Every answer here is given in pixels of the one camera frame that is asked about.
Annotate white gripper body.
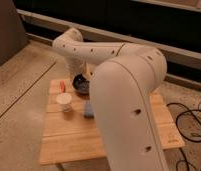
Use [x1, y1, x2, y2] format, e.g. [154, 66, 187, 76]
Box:
[67, 58, 91, 80]

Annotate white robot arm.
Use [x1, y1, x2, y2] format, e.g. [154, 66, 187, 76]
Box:
[53, 28, 169, 171]

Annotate dark blue bowl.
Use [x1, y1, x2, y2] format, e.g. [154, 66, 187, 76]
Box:
[72, 74, 89, 94]

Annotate orange marker pen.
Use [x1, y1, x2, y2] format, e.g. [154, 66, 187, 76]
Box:
[60, 81, 66, 93]

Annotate white paper cup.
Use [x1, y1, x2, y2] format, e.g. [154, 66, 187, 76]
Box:
[56, 93, 72, 112]

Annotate blue rectangular block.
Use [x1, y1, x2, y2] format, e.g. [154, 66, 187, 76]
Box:
[84, 101, 94, 118]

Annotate wooden board table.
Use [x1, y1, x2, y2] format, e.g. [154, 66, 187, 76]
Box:
[40, 79, 185, 165]

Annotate grey cabinet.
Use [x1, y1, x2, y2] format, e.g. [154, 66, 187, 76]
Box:
[0, 0, 29, 66]

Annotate white window sill rail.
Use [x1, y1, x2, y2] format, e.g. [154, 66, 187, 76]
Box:
[17, 9, 201, 70]

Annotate black cables on floor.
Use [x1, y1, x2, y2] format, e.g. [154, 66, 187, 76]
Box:
[165, 97, 201, 171]

